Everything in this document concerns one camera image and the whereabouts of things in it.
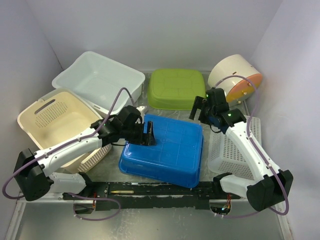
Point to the large white plastic tub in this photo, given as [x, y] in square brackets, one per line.
[98, 79]

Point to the cream cylinder with orange lid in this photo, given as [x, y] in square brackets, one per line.
[237, 88]

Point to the white perforated plastic basket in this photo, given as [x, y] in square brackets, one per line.
[234, 152]

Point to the cream perforated laundry basket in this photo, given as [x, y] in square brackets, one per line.
[56, 117]

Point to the yellow pencil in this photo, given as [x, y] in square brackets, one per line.
[126, 192]

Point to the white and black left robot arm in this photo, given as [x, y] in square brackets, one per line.
[36, 172]

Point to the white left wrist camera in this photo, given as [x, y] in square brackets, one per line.
[143, 109]

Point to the blue plastic tub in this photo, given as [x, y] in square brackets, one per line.
[175, 158]

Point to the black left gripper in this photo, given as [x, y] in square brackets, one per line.
[148, 139]

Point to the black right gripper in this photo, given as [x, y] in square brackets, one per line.
[199, 103]

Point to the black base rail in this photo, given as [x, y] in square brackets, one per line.
[149, 195]

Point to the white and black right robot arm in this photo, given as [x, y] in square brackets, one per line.
[270, 185]

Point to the green plastic tray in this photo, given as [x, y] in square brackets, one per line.
[175, 88]

